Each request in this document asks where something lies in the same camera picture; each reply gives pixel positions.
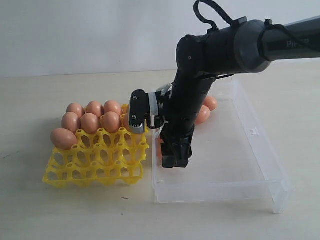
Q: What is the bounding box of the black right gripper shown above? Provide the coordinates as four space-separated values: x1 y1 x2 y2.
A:
161 72 217 168

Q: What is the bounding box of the brown egg mid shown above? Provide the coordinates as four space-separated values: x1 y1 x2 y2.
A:
195 105 211 125

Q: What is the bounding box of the brown egg slot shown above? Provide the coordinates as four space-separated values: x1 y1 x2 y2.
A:
103 100 123 116
85 100 104 118
66 102 86 118

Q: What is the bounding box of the brown egg column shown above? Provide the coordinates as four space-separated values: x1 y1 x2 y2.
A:
80 113 101 135

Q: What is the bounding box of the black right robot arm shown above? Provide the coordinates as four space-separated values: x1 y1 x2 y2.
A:
160 17 320 168

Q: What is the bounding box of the clear plastic bin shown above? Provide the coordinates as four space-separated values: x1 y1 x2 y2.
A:
152 80 292 214

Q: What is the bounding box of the yellow plastic egg tray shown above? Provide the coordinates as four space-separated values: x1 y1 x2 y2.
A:
41 102 150 190

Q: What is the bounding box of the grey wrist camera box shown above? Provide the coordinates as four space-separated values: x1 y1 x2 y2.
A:
128 89 164 135

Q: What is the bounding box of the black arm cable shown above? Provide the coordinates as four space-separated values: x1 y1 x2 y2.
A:
193 0 311 81

